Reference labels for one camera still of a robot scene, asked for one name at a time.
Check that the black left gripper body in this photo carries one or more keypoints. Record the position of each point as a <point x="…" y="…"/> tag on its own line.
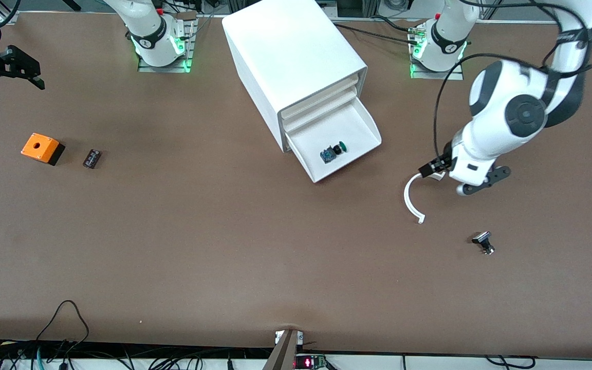
<point x="441" y="163"/>

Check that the white lowest cabinet drawer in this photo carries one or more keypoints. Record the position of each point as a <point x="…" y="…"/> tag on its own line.
<point x="357" y="128"/>

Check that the green push button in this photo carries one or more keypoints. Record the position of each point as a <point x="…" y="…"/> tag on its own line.
<point x="328" y="155"/>

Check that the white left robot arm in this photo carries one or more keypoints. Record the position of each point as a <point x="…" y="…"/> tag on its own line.
<point x="486" y="139"/>

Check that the white highest cabinet drawer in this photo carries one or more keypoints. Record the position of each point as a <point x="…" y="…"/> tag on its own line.
<point x="319" y="99"/>

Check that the white drawer cabinet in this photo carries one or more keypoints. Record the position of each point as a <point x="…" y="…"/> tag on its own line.
<point x="285" y="46"/>

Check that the white curved plastic arc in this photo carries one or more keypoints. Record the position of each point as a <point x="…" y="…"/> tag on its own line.
<point x="406" y="198"/>

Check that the small metal bolt lower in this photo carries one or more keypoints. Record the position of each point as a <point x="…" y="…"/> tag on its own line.
<point x="482" y="238"/>

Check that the small black contact block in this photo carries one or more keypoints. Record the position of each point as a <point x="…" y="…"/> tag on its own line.
<point x="92" y="158"/>

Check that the circuit board with red light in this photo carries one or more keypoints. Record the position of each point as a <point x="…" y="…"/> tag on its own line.
<point x="309" y="362"/>

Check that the orange button enclosure box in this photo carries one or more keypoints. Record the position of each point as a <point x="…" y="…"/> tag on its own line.
<point x="39" y="146"/>

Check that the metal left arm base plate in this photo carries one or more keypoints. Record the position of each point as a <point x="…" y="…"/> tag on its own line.
<point x="440" y="75"/>

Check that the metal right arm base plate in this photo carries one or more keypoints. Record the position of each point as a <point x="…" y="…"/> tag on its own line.
<point x="165" y="69"/>

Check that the brown camera mount post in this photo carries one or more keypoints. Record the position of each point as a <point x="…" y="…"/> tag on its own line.
<point x="283" y="354"/>

